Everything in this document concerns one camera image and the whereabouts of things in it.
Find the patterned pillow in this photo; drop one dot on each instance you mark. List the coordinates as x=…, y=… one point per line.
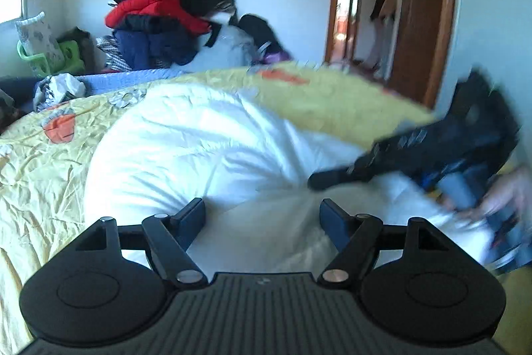
x=39, y=41

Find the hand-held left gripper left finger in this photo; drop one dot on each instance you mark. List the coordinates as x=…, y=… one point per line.
x=192, y=220

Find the light blue blanket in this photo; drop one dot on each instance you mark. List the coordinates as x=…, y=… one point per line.
x=133, y=75

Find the checkered cloth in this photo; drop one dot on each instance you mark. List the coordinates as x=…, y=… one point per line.
x=109, y=53

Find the white duvet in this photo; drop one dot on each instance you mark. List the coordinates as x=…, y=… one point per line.
x=208, y=155

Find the red puffer jacket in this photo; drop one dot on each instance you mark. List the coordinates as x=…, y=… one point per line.
x=153, y=5

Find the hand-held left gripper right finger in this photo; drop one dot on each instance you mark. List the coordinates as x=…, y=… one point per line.
x=332, y=222

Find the wooden door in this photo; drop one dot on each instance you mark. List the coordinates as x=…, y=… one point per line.
x=424, y=5

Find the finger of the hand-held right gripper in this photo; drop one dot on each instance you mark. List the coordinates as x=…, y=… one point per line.
x=332, y=178

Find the crumpled patterned cloth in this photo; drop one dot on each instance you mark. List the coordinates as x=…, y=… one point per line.
x=60, y=89

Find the pile of dark clothes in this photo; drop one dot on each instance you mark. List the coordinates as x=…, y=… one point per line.
x=12, y=101

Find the black bag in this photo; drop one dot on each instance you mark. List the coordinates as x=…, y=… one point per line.
x=259, y=32

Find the green plastic basket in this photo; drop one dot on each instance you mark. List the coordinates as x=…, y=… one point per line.
x=68, y=59

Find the grey striped garment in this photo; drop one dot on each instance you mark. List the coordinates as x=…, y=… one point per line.
x=224, y=7

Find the navy puffer jacket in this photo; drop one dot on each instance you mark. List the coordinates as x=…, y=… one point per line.
x=153, y=45

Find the yellow printed bed sheet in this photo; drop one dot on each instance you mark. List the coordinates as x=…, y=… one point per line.
x=41, y=180

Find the person's right hand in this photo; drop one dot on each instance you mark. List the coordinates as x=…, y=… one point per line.
x=507, y=193

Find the window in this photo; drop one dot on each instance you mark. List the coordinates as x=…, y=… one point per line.
x=10, y=3

